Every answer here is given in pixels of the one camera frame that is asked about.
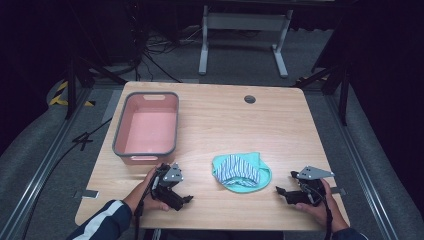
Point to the black metal stand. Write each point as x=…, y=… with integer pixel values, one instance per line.
x=336, y=76
x=83, y=70

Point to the person's left hand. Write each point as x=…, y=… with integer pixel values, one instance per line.
x=141, y=195

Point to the yellow and black floor tape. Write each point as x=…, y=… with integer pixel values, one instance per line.
x=61, y=96

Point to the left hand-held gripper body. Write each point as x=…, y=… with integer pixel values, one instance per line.
x=171, y=174

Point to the white metal table frame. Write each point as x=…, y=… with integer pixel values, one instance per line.
x=245, y=21

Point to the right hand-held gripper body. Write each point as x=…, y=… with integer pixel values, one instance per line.
x=313, y=173

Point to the teal and striped cloth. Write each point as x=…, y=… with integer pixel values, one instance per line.
x=241, y=171

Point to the person's right hand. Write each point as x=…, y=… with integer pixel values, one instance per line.
x=321, y=211

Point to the pink basin with grey rim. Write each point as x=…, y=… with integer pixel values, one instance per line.
x=148, y=130

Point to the grey tape patch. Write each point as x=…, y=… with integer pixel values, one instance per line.
x=87, y=193

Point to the aluminium floor rail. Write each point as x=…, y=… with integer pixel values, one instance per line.
x=361, y=166
x=36, y=173

